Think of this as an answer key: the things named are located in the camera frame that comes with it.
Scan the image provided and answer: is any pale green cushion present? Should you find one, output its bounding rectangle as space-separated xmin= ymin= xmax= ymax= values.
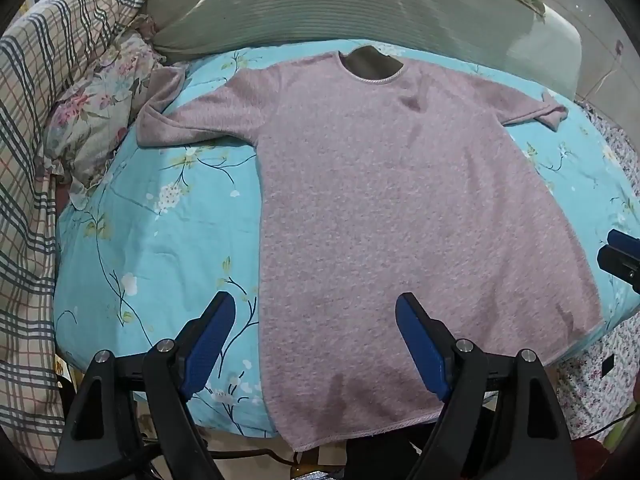
xmin=505 ymin=5 xmax=583 ymax=101

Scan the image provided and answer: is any plaid blanket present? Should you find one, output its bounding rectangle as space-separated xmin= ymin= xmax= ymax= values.
xmin=0 ymin=0 xmax=176 ymax=471

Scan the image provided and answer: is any floral ruffled pillow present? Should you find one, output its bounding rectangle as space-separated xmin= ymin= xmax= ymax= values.
xmin=42 ymin=35 xmax=168 ymax=206

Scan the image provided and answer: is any blue floral bedsheet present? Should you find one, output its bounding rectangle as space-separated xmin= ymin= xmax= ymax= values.
xmin=52 ymin=37 xmax=640 ymax=436

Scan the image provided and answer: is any small-flower print sheet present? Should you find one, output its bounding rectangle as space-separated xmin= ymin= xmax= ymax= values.
xmin=555 ymin=100 xmax=640 ymax=441

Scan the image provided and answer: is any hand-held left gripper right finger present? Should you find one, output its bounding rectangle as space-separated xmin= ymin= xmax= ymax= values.
xmin=395 ymin=292 xmax=581 ymax=480

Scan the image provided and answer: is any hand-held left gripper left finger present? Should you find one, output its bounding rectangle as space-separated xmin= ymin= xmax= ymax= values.
xmin=54 ymin=291 xmax=237 ymax=480

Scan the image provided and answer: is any mauve knit child's dress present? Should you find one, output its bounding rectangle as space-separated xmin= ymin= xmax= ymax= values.
xmin=136 ymin=45 xmax=603 ymax=453

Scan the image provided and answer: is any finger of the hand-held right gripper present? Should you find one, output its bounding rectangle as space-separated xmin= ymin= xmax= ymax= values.
xmin=596 ymin=229 xmax=640 ymax=296

